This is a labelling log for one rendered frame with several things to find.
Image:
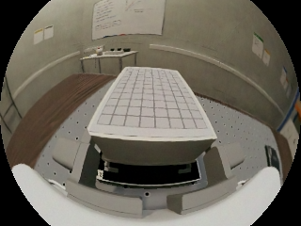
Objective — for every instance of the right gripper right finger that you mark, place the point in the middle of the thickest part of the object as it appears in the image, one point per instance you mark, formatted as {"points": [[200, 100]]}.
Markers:
{"points": [[218, 161]]}

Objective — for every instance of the white deep-well block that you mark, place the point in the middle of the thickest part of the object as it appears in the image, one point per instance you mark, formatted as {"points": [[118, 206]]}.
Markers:
{"points": [[150, 117]]}

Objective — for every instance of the grey perforated base plate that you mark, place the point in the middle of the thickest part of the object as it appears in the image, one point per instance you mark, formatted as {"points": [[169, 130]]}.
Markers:
{"points": [[229, 126]]}

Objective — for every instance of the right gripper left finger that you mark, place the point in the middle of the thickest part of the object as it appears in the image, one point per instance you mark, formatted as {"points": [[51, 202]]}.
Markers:
{"points": [[83, 161]]}

